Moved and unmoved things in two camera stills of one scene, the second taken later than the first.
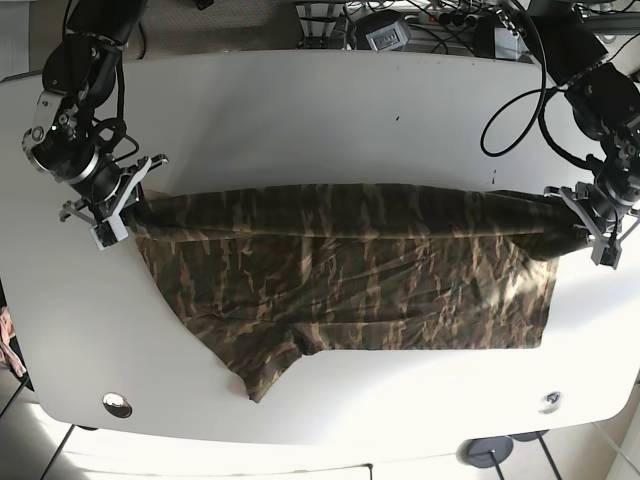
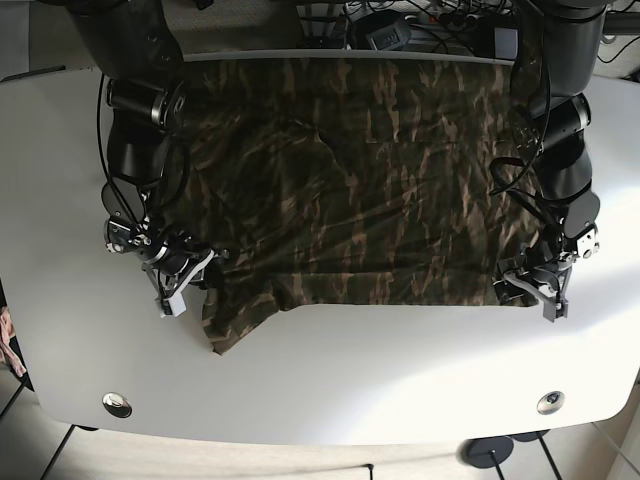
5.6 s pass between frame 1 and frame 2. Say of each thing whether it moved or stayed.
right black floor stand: stayed
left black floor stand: stayed
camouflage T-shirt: moved
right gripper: moved
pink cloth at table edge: stayed
